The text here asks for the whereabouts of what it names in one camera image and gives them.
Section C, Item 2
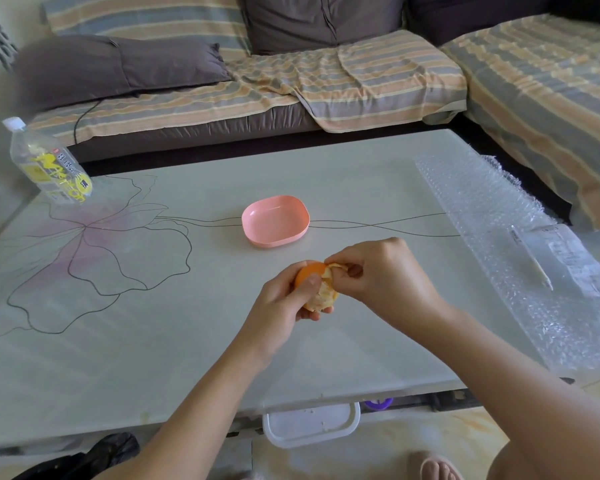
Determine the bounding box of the person's right hand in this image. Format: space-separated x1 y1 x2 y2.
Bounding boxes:
323 237 453 335

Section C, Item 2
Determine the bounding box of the person's left hand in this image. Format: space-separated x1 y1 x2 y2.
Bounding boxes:
225 262 336 373

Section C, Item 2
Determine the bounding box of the orange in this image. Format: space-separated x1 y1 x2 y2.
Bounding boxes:
293 261 351 314

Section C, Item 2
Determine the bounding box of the pink plastic dish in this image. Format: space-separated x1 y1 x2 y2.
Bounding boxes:
241 195 311 249

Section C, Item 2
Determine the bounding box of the person's left forearm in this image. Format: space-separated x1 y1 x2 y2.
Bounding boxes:
97 339 269 480

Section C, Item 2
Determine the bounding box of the person's right forearm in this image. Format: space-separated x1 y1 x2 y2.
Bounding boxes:
417 304 600 480

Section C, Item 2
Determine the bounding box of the person's right foot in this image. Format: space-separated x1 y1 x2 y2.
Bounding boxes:
409 452 463 480

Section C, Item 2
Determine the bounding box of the person's right leg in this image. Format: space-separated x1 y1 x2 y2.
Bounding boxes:
487 439 536 480

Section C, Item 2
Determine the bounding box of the clear bubble wrap sheet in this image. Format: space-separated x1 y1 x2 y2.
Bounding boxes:
415 152 600 373

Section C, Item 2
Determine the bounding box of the white plastic container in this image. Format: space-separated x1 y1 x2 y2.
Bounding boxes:
262 402 362 449

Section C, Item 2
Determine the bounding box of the black box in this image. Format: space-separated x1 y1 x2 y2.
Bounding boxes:
429 389 481 413

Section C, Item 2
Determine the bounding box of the thin white stick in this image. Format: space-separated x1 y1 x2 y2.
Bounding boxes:
511 225 555 291

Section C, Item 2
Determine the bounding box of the clear plastic bag paper label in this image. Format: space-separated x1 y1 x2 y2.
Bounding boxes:
509 223 600 298

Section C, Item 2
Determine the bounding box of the striped sofa sheet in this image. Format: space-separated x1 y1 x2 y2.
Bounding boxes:
439 13 600 231
27 28 469 147

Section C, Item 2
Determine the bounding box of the dark brown sofa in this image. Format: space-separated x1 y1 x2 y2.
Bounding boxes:
67 102 573 225

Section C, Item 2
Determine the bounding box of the black plastic bag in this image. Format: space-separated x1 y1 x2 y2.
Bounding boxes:
9 432 141 480

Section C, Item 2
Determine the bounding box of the clear bottle yellow label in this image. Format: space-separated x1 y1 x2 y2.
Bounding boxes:
1 116 93 205

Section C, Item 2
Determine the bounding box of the grey upright cushion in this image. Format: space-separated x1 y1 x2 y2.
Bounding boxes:
241 0 407 55

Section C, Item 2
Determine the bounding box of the dark purple cushion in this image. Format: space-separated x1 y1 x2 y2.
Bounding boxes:
403 0 556 47

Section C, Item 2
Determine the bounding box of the grey flat pillow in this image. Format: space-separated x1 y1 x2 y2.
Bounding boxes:
15 34 233 113

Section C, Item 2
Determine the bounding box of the black cable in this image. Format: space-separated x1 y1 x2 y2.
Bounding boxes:
73 99 103 145

